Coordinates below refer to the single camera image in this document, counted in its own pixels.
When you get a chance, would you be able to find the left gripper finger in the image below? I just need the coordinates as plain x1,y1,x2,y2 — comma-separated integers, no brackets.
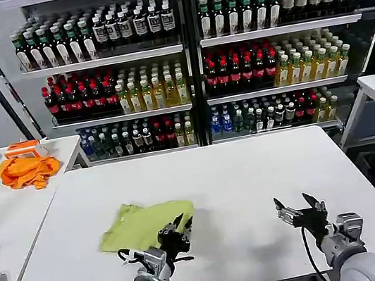
178,216,198,246
162,213,187,237

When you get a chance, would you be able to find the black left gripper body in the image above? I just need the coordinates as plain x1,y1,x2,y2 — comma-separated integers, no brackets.
156,224,195,263

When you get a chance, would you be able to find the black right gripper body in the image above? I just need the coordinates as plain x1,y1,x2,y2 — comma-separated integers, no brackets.
290,206,337,249

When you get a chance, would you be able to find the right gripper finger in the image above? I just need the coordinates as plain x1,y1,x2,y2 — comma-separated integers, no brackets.
301,189,328,217
273,193,306,230

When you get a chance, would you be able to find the light green shirt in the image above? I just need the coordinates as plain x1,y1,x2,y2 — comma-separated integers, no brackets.
92,193,201,259

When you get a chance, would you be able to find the orange crumpled cloth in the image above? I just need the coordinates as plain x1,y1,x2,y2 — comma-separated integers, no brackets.
0,149,66,196

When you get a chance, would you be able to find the shelf of drink bottles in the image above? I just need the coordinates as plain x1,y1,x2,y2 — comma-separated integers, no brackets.
4,0,204,174
186,0,375,146

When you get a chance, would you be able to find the white side table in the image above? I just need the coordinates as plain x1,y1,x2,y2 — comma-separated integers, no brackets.
0,132,110,281

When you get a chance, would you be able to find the orange and white box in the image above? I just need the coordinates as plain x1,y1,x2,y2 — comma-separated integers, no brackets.
2,137,50,163

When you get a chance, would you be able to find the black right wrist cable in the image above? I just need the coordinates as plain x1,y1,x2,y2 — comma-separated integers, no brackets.
300,222,336,281

